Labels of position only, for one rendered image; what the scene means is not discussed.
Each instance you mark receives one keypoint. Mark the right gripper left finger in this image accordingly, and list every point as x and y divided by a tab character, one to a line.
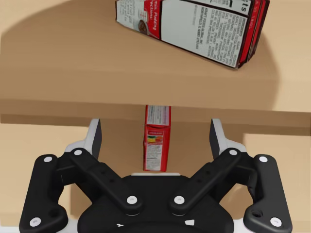
107	177

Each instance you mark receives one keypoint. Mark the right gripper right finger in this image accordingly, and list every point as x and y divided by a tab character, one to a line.
206	177

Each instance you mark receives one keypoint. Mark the pale wooden shelf unit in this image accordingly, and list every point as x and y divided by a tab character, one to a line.
73	72

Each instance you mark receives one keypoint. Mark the red and white carton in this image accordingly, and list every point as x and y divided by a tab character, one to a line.
184	29

